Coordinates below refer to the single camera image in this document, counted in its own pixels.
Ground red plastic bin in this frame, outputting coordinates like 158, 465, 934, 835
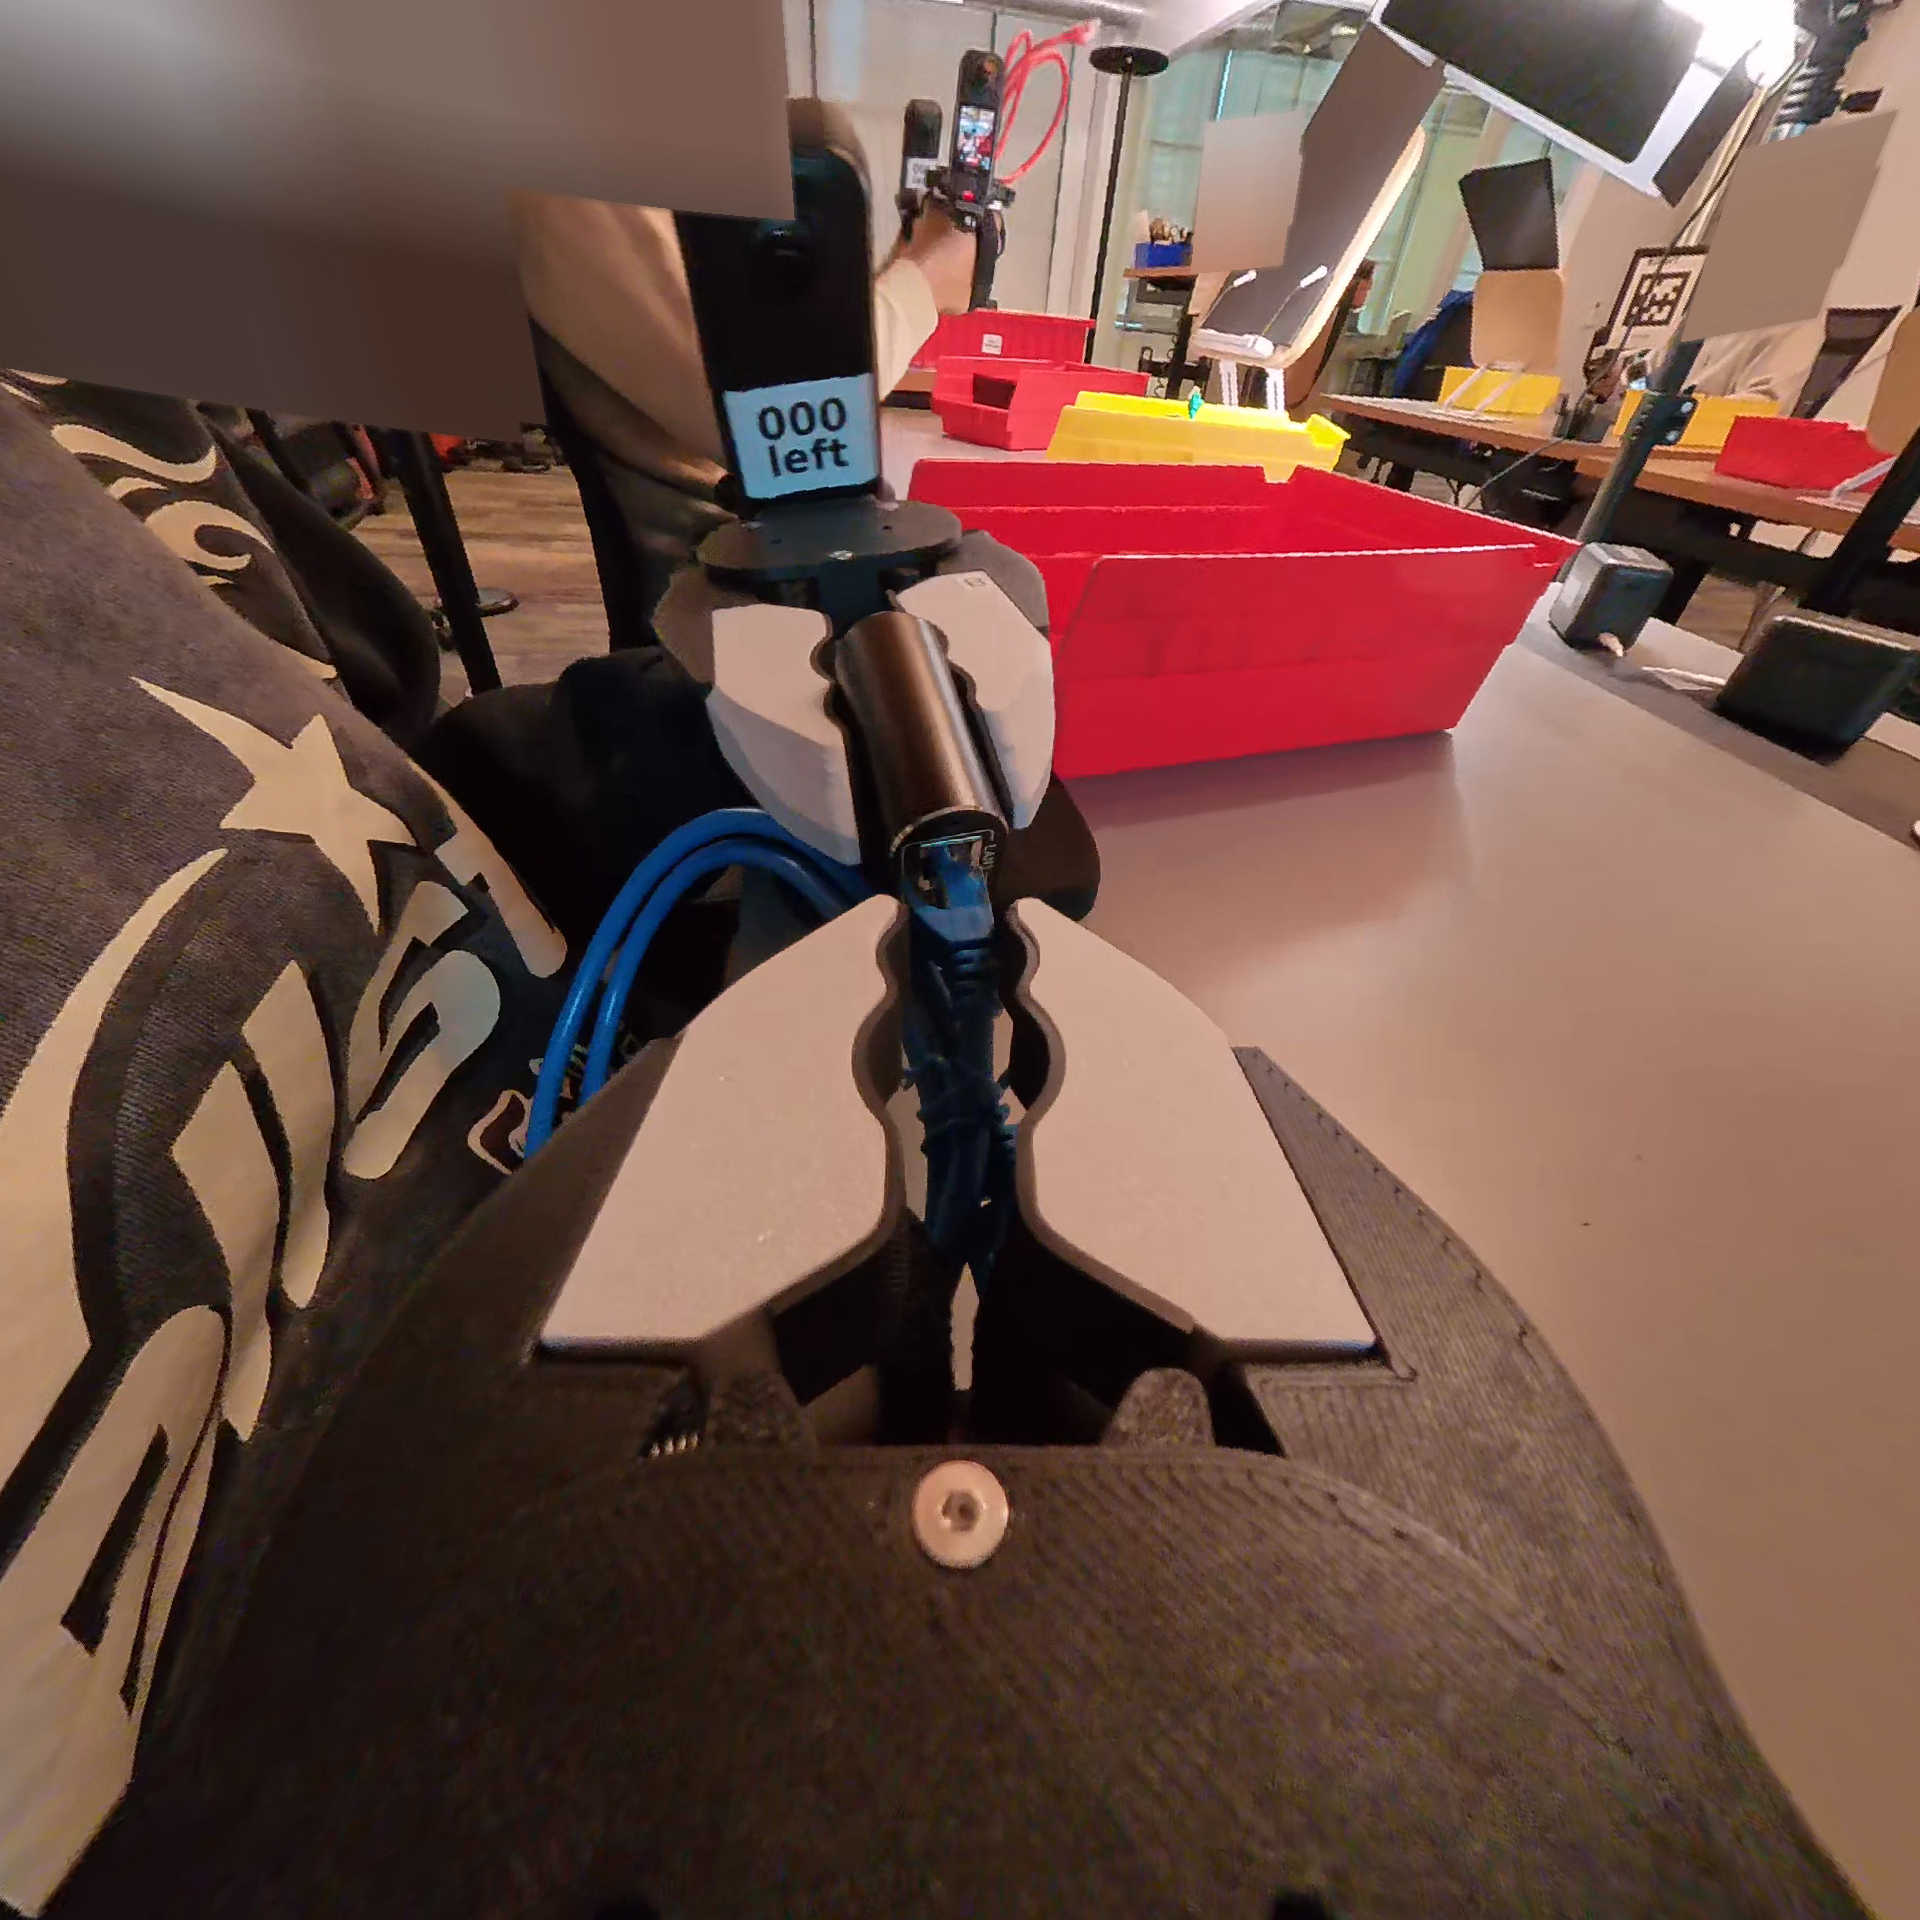
1714, 417, 1899, 492
905, 455, 1579, 781
930, 356, 1156, 452
920, 307, 1098, 367

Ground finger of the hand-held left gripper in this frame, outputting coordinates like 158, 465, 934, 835
897, 574, 1058, 829
701, 599, 869, 869

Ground LED light panel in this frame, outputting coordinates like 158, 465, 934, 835
1651, 45, 1765, 207
1372, 0, 1707, 162

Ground black clamp box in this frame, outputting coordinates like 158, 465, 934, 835
1547, 543, 1675, 652
1714, 611, 1920, 759

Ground person's printed dark sweatshirt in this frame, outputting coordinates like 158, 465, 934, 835
0, 367, 572, 1920

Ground light stand pole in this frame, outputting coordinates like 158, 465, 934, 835
1604, 335, 1706, 561

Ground another person's forearm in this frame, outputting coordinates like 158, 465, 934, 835
874, 255, 945, 405

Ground blue ethernet cable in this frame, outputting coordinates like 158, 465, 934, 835
525, 806, 1024, 1307

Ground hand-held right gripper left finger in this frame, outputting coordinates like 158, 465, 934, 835
537, 897, 914, 1353

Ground wooden desk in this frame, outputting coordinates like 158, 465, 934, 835
1313, 390, 1920, 558

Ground black ethernet splitter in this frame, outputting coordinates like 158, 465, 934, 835
829, 611, 1017, 905

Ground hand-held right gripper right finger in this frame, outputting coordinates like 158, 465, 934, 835
998, 897, 1384, 1356

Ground black disc-top floor stand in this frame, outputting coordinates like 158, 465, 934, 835
1090, 45, 1176, 362

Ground black pole with round disc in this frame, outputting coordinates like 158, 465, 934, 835
1770, 428, 1920, 625

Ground fiducial marker sign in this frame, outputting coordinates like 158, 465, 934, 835
1611, 244, 1712, 346

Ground wooden poster board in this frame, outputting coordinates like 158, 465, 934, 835
1192, 23, 1427, 405

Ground red ethernet cable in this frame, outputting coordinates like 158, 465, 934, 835
994, 23, 1077, 194

